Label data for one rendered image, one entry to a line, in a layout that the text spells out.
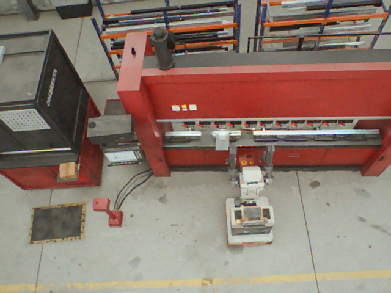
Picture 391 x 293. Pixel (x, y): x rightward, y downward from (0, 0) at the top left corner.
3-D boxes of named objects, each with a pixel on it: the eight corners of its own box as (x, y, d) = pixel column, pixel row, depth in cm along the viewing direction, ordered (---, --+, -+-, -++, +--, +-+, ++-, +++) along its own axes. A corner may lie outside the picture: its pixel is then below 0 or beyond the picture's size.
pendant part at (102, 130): (108, 168, 454) (85, 137, 380) (109, 152, 466) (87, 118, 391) (146, 165, 451) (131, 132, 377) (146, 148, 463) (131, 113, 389)
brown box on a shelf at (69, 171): (57, 182, 465) (52, 178, 454) (59, 165, 477) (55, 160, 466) (77, 180, 463) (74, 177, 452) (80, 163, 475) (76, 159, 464)
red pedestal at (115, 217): (109, 227, 529) (90, 211, 456) (111, 212, 541) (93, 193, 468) (121, 227, 527) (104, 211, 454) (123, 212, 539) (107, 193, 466)
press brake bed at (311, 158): (170, 171, 565) (162, 148, 492) (171, 160, 575) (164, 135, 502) (360, 171, 535) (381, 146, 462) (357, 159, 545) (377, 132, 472)
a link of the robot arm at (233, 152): (228, 152, 388) (237, 152, 387) (227, 143, 396) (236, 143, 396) (228, 174, 423) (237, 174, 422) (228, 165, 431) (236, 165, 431)
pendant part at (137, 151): (111, 165, 440) (102, 152, 409) (111, 157, 446) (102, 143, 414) (145, 162, 438) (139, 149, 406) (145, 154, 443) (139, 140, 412)
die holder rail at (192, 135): (166, 138, 494) (165, 135, 485) (166, 135, 497) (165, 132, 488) (201, 138, 489) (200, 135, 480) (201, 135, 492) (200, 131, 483)
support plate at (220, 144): (215, 150, 465) (215, 149, 464) (215, 133, 477) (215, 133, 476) (229, 150, 463) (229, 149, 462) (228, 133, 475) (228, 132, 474)
